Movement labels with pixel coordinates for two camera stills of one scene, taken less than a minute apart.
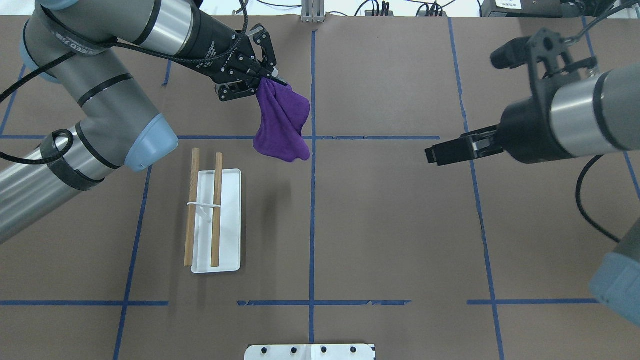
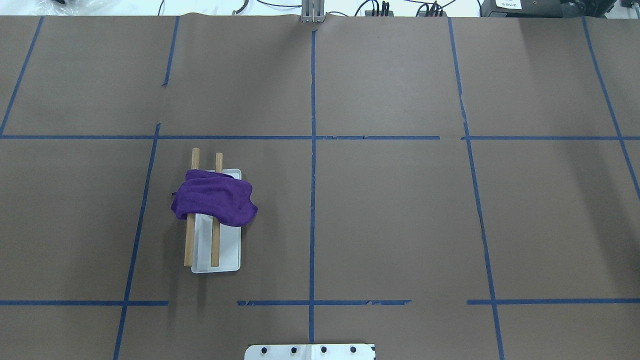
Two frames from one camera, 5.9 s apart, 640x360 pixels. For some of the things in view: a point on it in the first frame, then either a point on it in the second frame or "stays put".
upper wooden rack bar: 191,216 stays put
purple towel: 283,115 to 223,197
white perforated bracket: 309,352 stays put
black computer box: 546,9 stays put
